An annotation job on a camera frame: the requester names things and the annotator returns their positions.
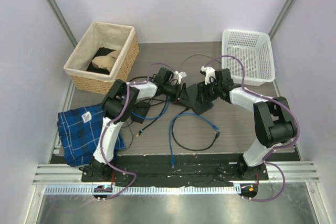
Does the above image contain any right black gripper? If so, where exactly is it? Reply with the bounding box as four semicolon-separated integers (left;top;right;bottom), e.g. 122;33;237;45
196;78;222;104

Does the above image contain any black ethernet cable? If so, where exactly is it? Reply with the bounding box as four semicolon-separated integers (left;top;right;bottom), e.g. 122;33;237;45
172;113;221;152

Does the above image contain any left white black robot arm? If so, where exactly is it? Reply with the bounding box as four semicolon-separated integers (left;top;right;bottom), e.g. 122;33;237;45
83;67;187;182

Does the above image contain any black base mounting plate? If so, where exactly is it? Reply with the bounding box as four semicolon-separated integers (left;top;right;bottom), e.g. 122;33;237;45
49;153;301;185

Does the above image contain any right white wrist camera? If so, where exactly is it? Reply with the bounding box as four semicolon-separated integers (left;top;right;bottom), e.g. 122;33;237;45
200;66;216;85

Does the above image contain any black network switch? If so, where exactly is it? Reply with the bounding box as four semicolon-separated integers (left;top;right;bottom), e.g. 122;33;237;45
186;84;214;115

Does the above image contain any black teal-tipped cable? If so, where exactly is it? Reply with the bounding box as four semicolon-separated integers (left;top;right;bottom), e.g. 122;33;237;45
118;95;171;153

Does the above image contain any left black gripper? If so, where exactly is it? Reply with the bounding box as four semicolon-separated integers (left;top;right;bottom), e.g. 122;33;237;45
163;83;192;108

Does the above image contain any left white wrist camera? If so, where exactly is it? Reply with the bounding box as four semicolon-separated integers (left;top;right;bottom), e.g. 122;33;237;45
174;71;187;84

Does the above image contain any white plastic perforated basket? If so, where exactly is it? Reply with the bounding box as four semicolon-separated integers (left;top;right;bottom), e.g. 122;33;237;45
222;29;275;86

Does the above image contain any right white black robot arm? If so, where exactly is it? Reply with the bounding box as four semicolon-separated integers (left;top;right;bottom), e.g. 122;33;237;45
192;67;298;179

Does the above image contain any black cloth in basket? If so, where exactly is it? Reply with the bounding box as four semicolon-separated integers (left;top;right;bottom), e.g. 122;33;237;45
87;47;115;75

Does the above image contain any grey ethernet cable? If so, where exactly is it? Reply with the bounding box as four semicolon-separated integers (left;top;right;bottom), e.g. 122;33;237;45
178;54;223;71

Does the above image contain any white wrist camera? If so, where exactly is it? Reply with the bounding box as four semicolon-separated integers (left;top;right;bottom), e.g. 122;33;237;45
200;66;216;85
174;71;187;84

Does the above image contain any blue plaid cloth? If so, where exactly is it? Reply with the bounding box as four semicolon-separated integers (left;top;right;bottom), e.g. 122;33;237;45
57;105;127;167

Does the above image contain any black power adapter brick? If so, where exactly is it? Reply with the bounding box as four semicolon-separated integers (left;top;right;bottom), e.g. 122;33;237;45
131;101;150;124

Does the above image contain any wicker basket with liner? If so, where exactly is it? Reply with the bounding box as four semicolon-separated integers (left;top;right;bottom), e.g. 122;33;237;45
64;21;139;94

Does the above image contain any beige cloth in basket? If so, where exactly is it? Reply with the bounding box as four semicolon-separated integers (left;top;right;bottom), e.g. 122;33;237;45
91;50;121;71

